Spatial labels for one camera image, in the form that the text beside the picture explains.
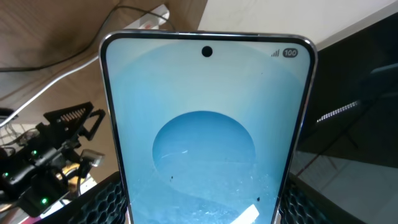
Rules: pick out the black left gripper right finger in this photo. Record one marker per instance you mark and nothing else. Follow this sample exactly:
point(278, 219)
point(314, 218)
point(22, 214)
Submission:
point(302, 204)

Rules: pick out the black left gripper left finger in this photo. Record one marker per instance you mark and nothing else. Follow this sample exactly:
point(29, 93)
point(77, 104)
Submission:
point(105, 203)

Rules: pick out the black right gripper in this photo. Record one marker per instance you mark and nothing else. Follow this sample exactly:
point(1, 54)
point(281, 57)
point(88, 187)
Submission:
point(54, 145)

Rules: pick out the blue screen Galaxy smartphone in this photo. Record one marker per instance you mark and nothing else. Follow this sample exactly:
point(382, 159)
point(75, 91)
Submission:
point(205, 123)

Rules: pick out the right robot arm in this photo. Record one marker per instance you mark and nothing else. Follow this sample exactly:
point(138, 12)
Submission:
point(36, 193)

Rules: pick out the white power strip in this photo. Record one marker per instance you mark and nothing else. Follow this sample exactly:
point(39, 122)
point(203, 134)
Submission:
point(154, 20)

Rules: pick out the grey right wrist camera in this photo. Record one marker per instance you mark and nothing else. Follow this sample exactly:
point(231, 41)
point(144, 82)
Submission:
point(93, 158)

